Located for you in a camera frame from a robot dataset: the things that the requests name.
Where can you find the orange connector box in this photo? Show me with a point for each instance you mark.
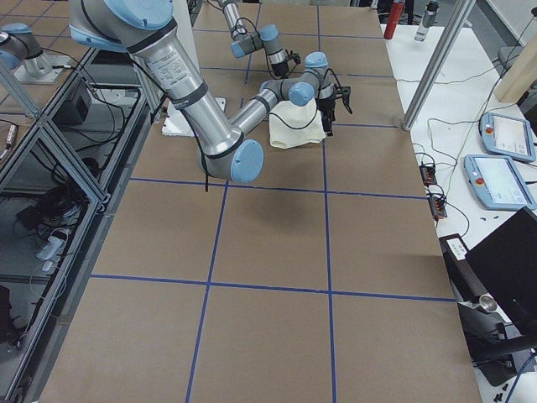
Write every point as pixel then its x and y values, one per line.
pixel 437 203
pixel 428 174

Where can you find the cream long-sleeve cat shirt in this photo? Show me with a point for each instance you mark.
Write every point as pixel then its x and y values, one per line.
pixel 293 126

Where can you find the red bottle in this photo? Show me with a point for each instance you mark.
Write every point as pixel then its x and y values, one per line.
pixel 393 18

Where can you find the upper orange connector box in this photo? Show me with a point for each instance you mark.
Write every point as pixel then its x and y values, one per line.
pixel 428 174

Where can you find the teach pendant tablet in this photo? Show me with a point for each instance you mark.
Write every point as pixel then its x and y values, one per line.
pixel 497 183
pixel 505 135

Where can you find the upper teach pendant tablet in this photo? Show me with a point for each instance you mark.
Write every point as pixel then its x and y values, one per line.
pixel 505 135

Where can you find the clear water bottle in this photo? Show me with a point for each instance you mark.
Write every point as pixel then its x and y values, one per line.
pixel 427 20

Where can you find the aluminium frame post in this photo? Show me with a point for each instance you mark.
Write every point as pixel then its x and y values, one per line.
pixel 438 58

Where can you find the lower orange connector box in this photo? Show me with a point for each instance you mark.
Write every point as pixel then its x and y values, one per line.
pixel 437 203

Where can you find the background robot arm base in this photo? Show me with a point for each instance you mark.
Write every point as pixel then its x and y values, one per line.
pixel 22 53

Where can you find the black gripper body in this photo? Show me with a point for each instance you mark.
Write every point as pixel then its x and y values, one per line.
pixel 325 103
pixel 280 68

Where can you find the lower teach pendant tablet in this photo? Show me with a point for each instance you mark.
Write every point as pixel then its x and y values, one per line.
pixel 497 183

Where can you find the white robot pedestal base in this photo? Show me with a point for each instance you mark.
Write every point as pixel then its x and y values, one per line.
pixel 177 125

